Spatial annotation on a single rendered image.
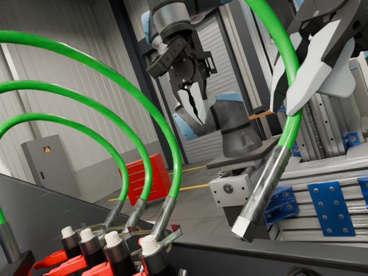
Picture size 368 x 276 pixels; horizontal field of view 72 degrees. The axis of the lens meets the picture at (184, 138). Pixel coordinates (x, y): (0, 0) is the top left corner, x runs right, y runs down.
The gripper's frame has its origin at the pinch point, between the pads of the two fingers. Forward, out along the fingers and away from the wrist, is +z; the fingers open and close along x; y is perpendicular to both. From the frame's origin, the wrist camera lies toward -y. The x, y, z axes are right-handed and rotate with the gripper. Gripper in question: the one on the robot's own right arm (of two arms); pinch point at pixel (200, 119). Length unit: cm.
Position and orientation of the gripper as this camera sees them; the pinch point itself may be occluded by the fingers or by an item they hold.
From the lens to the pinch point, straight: 55.9
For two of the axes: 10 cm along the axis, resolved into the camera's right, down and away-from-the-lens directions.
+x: -6.8, 2.0, 7.0
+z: 3.3, 9.4, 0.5
